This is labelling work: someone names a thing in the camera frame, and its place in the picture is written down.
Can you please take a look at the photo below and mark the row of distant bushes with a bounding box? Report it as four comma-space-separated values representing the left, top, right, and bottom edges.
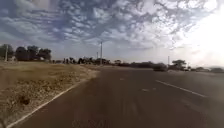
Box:
51, 56, 224, 74

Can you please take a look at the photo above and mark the vehicle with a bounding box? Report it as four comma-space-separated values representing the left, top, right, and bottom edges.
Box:
152, 63, 169, 73

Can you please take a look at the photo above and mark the tall grey pole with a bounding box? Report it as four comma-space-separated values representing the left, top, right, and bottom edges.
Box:
99, 41, 104, 66

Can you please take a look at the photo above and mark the row of trees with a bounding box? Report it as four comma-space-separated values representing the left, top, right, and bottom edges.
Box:
0, 43, 53, 62

